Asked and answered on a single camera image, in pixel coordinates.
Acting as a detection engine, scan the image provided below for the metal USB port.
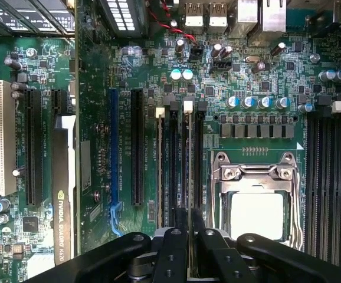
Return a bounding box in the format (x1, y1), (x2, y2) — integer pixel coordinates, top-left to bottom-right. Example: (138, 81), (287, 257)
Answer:
(184, 1), (205, 35)
(208, 1), (229, 35)

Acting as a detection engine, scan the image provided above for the RAM slot with black latch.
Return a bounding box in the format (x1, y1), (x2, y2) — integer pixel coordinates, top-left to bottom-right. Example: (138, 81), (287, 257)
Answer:
(194, 101), (207, 210)
(305, 113), (319, 256)
(163, 94), (179, 228)
(317, 94), (332, 262)

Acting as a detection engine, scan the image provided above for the metal ethernet port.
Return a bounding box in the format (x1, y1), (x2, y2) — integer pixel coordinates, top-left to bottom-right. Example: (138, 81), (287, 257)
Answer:
(261, 0), (287, 32)

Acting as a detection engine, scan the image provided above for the silver CPU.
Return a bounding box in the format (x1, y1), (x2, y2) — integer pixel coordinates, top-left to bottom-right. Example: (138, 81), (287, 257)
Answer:
(230, 192), (285, 241)

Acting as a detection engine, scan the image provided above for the red and black wire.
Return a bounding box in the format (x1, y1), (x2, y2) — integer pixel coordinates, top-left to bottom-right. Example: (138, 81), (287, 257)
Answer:
(145, 0), (199, 45)

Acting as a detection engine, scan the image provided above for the metal CPU socket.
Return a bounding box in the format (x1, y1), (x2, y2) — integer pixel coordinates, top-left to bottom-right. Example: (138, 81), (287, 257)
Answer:
(210, 151), (306, 252)

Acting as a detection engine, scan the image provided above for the blue expansion slot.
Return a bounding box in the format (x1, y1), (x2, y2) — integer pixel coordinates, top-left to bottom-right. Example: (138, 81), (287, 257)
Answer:
(110, 88), (124, 236)

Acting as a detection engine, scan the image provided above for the RAM slot with white latch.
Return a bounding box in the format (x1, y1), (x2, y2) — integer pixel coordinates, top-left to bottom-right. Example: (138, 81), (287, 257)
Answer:
(330, 100), (341, 266)
(181, 96), (195, 210)
(155, 106), (165, 229)

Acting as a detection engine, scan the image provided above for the long black expansion slot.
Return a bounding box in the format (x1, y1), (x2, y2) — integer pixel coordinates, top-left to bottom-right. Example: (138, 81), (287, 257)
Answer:
(22, 88), (43, 206)
(130, 88), (145, 206)

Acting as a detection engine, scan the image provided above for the white PCI expansion slot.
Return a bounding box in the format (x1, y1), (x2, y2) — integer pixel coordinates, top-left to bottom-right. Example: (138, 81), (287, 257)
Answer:
(0, 79), (17, 197)

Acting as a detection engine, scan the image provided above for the green PC motherboard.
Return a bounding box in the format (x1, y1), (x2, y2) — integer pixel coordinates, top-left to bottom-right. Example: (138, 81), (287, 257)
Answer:
(0, 0), (341, 283)

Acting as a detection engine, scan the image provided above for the metal locking lever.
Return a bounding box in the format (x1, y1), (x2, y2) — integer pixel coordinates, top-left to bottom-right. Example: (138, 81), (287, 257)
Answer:
(290, 170), (304, 252)
(209, 153), (216, 228)

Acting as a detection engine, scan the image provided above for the black slatted PC case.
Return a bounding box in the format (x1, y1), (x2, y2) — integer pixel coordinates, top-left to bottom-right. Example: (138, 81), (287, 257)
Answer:
(0, 0), (76, 37)

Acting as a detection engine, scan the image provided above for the short black expansion slot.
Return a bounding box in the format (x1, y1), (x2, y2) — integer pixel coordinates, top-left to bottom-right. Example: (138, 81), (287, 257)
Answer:
(50, 89), (70, 117)

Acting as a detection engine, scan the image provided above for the Nvidia Quadro graphics card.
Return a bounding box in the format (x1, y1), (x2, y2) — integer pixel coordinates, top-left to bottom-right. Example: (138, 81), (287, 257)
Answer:
(51, 0), (112, 265)

